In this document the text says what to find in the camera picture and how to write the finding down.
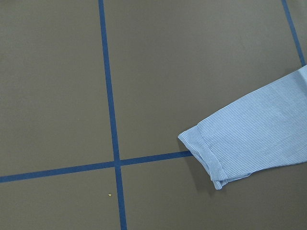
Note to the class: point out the light blue striped shirt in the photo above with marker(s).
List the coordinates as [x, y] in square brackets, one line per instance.
[264, 129]

